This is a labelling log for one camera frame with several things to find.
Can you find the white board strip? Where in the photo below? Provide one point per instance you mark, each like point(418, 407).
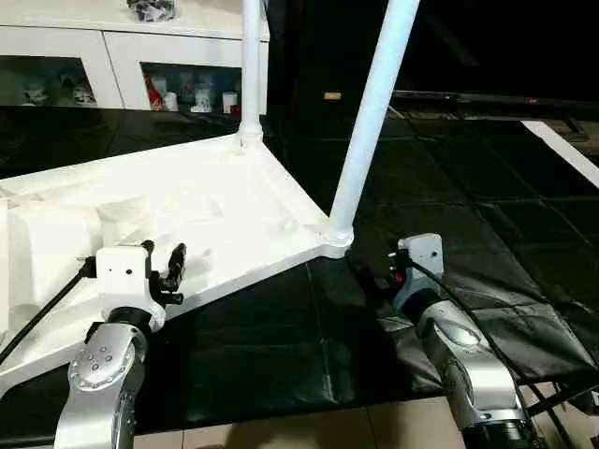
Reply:
point(566, 148)

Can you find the small gold label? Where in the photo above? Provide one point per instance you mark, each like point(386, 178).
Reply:
point(332, 95)

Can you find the white plastic table top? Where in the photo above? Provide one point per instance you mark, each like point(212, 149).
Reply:
point(187, 206)

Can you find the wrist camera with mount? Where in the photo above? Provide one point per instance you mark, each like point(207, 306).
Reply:
point(126, 276)
point(423, 254)

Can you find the black work mat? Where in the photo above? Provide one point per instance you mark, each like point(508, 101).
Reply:
point(449, 215)

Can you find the black flat bar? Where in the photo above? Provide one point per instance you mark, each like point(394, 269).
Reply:
point(496, 97)

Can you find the white plastic table leg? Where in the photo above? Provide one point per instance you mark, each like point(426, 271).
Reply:
point(251, 65)
point(372, 112)

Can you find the black metal frame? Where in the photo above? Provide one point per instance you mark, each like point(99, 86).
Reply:
point(566, 400)

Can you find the red bottle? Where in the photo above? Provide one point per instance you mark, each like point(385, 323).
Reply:
point(153, 94)

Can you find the white cabinet with glass doors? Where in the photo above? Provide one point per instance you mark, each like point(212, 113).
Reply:
point(94, 47)

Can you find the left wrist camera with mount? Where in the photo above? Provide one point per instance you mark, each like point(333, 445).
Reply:
point(126, 276)

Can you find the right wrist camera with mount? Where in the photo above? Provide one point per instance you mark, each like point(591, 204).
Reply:
point(423, 254)

